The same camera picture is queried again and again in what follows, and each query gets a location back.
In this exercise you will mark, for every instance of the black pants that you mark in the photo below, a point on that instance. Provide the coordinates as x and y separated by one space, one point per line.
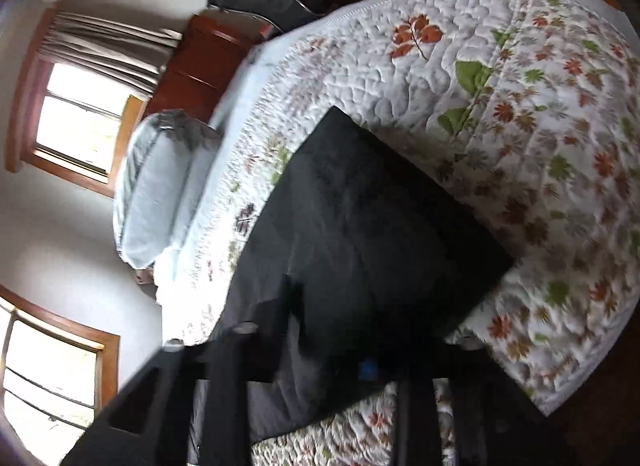
370 226

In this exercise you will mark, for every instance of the light blue bed sheet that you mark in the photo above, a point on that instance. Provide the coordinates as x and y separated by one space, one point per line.
235 110

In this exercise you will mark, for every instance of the light blue folded duvet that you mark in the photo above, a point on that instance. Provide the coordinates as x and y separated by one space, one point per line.
155 191

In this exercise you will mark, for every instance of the beige curtain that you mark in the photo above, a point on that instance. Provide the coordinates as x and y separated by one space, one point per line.
110 48

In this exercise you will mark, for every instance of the large wooden frame window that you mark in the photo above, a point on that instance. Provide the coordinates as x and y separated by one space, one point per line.
45 366

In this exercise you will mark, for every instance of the floral quilted bedspread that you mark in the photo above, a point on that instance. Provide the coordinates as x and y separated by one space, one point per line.
525 110

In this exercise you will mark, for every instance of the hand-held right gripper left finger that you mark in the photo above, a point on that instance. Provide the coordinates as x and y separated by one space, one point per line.
225 361

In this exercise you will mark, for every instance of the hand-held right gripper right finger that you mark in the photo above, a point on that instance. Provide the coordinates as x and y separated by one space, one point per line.
368 371

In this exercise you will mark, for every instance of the pile of clothes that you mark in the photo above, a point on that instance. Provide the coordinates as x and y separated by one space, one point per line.
144 277

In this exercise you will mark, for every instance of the dark wooden headboard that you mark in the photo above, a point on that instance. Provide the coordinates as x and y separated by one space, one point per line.
200 60

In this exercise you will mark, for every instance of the curtained wooden frame window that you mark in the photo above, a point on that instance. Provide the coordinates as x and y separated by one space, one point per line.
80 110

